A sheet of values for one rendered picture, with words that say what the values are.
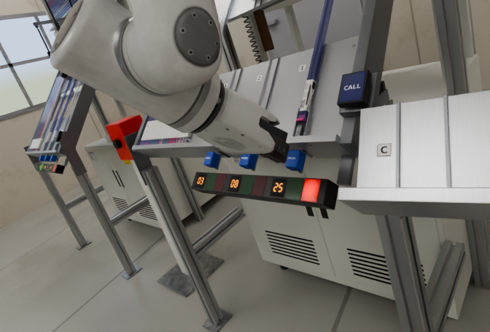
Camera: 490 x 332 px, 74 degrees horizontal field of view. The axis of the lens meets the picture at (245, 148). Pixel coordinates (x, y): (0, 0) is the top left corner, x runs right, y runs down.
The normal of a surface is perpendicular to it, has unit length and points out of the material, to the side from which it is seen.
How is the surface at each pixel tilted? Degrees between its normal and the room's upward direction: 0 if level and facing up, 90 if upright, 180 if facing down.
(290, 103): 44
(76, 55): 123
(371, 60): 90
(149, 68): 105
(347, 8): 90
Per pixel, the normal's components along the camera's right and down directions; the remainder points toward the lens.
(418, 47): -0.52, 0.41
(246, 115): 0.64, -0.10
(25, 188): 0.79, -0.08
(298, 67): -0.67, -0.36
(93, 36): 0.57, 0.31
